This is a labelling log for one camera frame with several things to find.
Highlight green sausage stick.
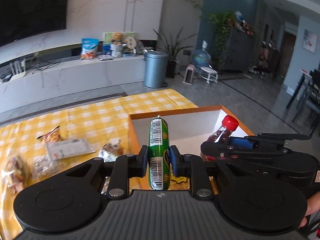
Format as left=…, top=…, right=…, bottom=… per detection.
left=148, top=115, right=171, bottom=191

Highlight orange chips bag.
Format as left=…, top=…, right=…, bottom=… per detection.
left=37, top=126, right=63, bottom=143

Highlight white silver snack packet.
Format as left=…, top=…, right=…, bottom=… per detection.
left=45, top=139, right=95, bottom=160

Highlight black dining chair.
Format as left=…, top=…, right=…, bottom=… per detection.
left=286, top=69, right=319, bottom=137

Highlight black wall television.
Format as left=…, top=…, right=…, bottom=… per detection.
left=1, top=0, right=68, bottom=46

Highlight hanging green ivy plant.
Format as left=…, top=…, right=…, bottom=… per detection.
left=208, top=10, right=236, bottom=64

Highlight white candy clear packet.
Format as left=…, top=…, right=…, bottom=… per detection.
left=32, top=154, right=64, bottom=180

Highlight seaweed roll packet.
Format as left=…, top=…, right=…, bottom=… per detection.
left=98, top=140, right=124, bottom=163

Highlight wall picture frame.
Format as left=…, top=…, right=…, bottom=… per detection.
left=302, top=29, right=318, bottom=54

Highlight red cap snack bottle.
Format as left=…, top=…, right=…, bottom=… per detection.
left=201, top=115, right=239, bottom=161

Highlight yellow checkered tablecloth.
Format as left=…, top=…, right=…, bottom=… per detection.
left=0, top=88, right=200, bottom=240

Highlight grey metal trash can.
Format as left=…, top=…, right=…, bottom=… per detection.
left=144, top=50, right=168, bottom=89

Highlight white round stool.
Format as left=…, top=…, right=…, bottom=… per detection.
left=199, top=66, right=219, bottom=84

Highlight person right hand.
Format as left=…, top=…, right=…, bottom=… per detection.
left=299, top=192, right=320, bottom=228

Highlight potted plant by trash can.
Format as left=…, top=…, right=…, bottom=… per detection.
left=153, top=27, right=197, bottom=79

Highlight blue water jug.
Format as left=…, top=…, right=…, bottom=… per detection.
left=191, top=40, right=212, bottom=73

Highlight white marble tv console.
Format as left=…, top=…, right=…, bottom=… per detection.
left=1, top=56, right=145, bottom=113

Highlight pink space heater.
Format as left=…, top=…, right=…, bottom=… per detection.
left=183, top=64, right=195, bottom=85

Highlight yellow label cracker bag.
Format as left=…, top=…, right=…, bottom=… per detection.
left=169, top=174, right=189, bottom=190

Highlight dried fruit bag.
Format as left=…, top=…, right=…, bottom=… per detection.
left=1, top=154, right=30, bottom=194

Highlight white wifi router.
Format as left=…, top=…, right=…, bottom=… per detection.
left=9, top=59, right=27, bottom=81

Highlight blue snack bag on console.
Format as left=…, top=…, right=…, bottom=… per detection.
left=80, top=38, right=99, bottom=60

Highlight brown teddy bear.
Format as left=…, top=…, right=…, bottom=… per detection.
left=110, top=32, right=123, bottom=58

